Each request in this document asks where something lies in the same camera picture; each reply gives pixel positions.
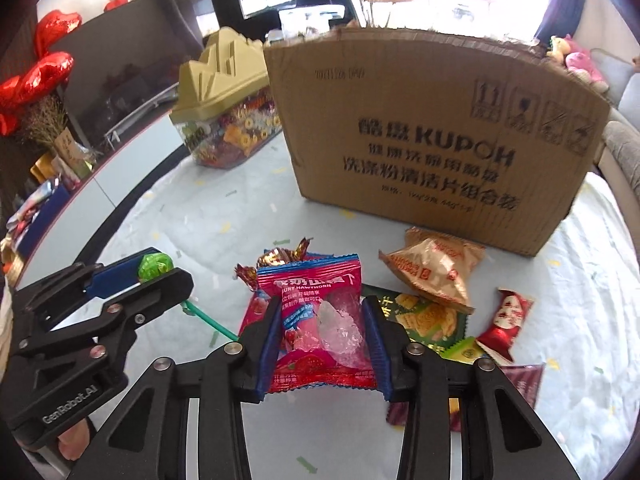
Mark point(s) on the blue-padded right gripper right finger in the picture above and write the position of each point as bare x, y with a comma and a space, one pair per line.
501, 435

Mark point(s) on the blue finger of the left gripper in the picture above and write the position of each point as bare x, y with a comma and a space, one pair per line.
107, 281

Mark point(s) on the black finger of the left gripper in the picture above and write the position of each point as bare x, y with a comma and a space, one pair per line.
147, 301

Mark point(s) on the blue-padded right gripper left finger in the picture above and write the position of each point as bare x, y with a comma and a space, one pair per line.
145, 436

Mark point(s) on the green lollipop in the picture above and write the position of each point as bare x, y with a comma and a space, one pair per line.
156, 264

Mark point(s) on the maroon Costa cookie packet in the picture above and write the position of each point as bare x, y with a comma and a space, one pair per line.
525, 378

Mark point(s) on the green cracker packet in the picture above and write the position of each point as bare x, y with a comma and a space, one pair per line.
439, 328

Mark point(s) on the small red candy packet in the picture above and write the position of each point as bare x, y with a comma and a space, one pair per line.
512, 311

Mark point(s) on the red gold candy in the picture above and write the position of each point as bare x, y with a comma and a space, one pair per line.
276, 256

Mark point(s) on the pink hawthorn snack packet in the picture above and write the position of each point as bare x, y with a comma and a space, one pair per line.
323, 339

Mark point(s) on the orange snack packet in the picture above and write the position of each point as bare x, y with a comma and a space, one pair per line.
436, 266

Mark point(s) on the person's hand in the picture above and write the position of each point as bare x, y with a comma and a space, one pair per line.
74, 441

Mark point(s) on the dried flower bouquet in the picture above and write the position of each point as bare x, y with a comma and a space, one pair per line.
47, 124

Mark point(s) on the gold-lidded clear candy jar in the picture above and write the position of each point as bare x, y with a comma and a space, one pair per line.
225, 110

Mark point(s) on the red heart balloons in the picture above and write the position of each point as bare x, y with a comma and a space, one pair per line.
49, 70

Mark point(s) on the black television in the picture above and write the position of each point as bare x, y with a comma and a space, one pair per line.
124, 59

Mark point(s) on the brown cardboard box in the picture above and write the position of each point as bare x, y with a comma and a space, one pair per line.
472, 137

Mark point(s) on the black piano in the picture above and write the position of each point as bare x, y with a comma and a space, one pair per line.
257, 19

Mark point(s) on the grey curved sofa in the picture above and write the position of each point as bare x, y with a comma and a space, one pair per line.
621, 133

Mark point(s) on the pink plush toy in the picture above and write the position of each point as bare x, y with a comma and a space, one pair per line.
568, 53

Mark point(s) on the right blue curtain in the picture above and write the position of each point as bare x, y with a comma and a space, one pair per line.
561, 18

